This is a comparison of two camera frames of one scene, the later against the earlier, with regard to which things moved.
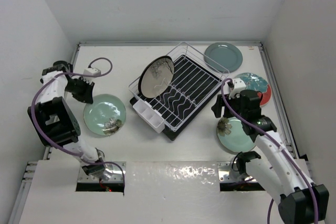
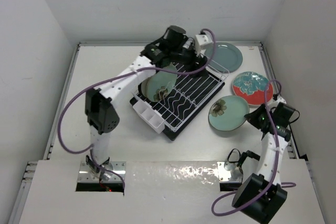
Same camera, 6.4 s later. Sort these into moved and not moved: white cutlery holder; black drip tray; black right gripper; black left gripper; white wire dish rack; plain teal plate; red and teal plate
Moved: black right gripper; black left gripper
Not moved: white cutlery holder; red and teal plate; black drip tray; plain teal plate; white wire dish rack
